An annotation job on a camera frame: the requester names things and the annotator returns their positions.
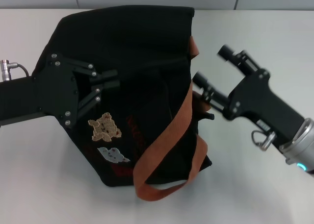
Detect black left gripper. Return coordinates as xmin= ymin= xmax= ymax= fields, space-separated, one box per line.
xmin=0 ymin=52 xmax=121 ymax=129

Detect black food bag orange handles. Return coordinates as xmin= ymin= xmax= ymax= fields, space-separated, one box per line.
xmin=31 ymin=5 xmax=215 ymax=201

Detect left arm cable silver connector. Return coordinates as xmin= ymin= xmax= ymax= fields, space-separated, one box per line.
xmin=0 ymin=59 xmax=31 ymax=81

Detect arm cable silver connector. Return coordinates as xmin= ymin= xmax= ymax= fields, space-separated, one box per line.
xmin=0 ymin=59 xmax=31 ymax=81
xmin=251 ymin=130 xmax=277 ymax=151

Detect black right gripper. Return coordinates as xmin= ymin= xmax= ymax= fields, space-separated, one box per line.
xmin=192 ymin=44 xmax=314 ymax=147

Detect right arm cable silver connector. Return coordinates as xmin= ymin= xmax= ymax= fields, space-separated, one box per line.
xmin=251 ymin=130 xmax=277 ymax=151

